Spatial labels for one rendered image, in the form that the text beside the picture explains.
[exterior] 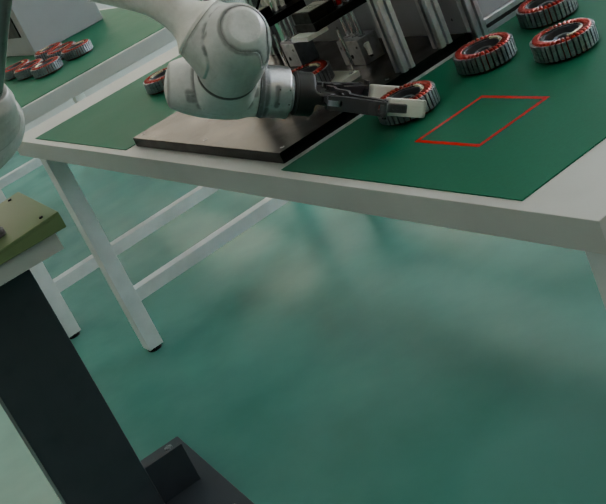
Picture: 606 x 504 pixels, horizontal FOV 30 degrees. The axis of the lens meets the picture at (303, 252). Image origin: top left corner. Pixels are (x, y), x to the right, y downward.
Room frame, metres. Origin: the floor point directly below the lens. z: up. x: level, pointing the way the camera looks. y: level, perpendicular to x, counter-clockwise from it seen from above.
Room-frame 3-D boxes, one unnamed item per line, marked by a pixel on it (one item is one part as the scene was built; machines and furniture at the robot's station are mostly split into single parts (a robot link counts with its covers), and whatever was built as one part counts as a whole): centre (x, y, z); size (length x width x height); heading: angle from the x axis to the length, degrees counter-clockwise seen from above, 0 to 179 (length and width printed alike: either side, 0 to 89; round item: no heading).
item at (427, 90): (1.89, -0.27, 0.77); 0.11 x 0.11 x 0.04
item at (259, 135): (2.33, -0.11, 0.76); 0.64 x 0.47 x 0.02; 25
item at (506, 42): (1.96, -0.44, 0.77); 0.11 x 0.11 x 0.04
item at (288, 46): (2.49, -0.18, 0.80); 0.08 x 0.05 x 0.06; 25
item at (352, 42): (2.27, -0.28, 0.80); 0.08 x 0.05 x 0.06; 25
